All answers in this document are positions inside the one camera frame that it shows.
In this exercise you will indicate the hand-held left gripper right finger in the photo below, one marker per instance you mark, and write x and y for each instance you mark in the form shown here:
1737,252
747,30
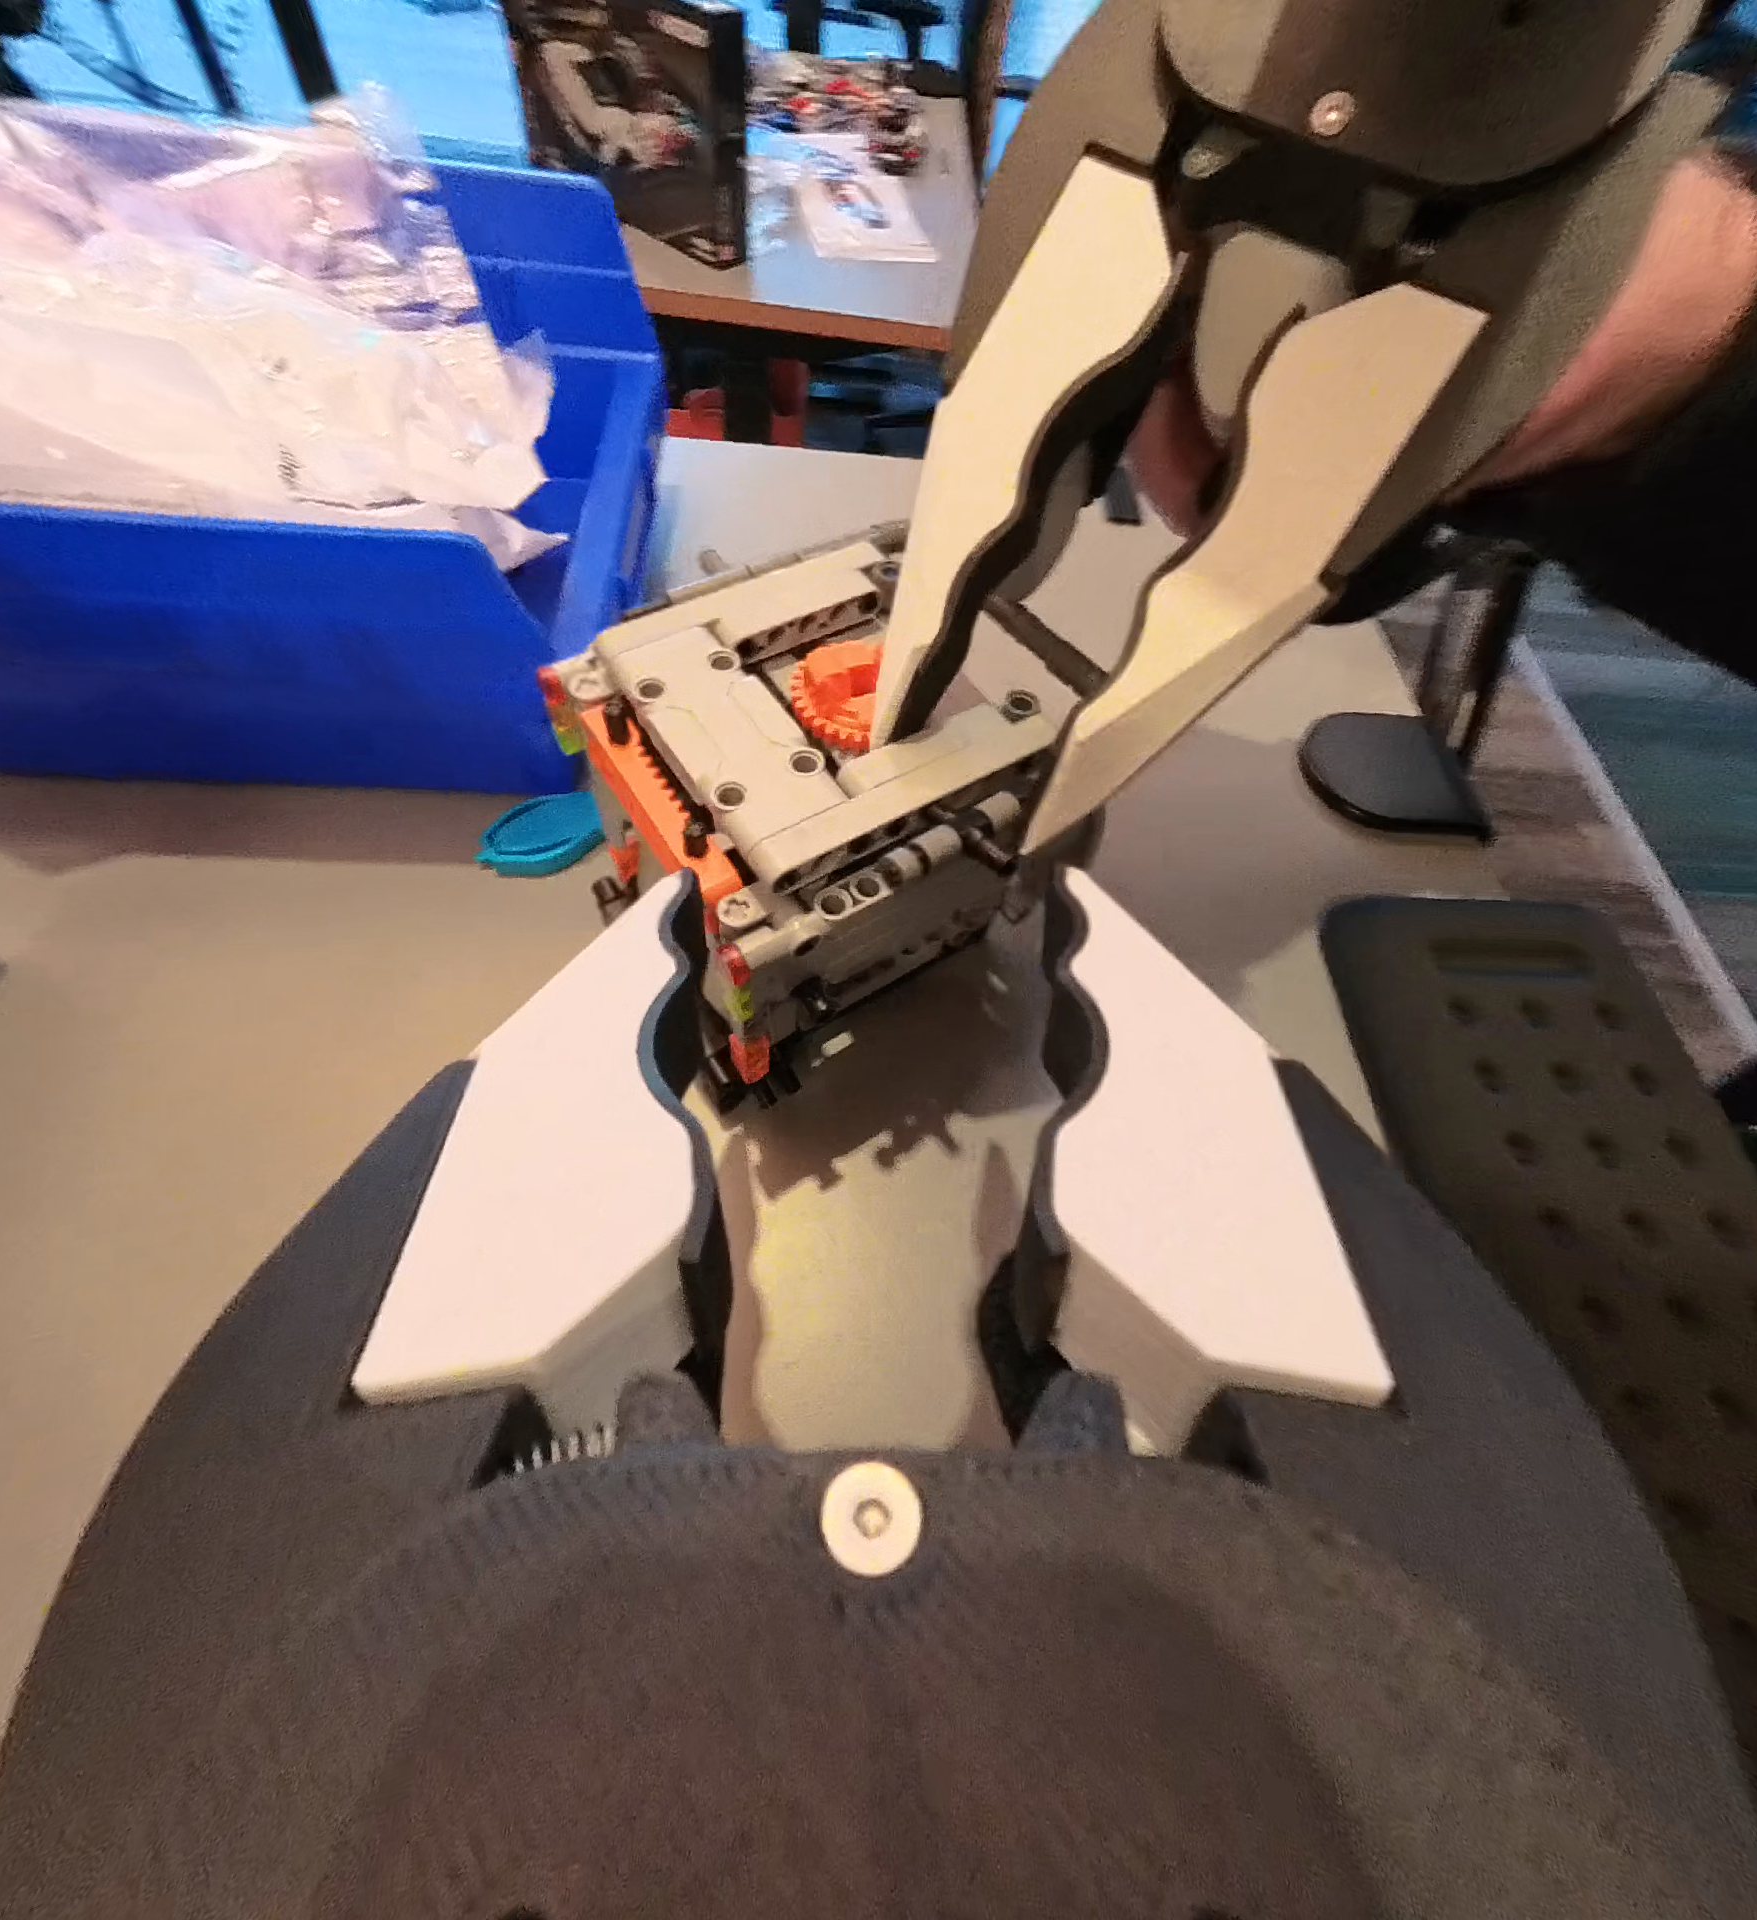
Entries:
1209,1200

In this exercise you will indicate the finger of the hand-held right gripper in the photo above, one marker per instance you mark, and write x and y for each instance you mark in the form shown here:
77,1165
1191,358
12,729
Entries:
1043,331
1329,451

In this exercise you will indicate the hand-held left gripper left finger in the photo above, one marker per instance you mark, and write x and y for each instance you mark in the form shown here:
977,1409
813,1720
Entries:
519,1200

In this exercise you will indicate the teal brick separator tool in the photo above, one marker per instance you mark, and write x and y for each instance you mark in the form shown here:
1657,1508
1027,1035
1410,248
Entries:
532,835

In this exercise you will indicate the grey toy brick model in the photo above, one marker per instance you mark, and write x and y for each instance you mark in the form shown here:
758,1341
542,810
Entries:
728,720

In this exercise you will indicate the person's right forearm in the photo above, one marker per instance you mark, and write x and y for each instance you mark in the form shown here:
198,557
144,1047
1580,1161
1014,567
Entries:
1748,510

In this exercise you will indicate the person's right hand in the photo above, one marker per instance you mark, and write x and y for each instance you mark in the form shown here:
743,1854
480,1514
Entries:
1675,302

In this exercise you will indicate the small clear parts bag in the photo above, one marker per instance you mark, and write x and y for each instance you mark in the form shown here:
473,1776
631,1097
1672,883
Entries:
849,204

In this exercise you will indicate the wooden desk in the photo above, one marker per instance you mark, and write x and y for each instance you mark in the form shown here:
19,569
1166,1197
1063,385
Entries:
820,270

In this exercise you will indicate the black stand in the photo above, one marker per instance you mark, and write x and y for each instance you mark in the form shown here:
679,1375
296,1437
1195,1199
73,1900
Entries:
1387,767

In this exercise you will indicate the dark carton box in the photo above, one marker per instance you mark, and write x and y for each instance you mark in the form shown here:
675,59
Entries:
639,122

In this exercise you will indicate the blue plastic bin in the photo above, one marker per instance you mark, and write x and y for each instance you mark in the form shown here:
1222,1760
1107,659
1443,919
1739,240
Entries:
217,632

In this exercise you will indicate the clear plastic bags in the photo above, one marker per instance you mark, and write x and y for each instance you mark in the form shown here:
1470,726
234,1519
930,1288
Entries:
187,331

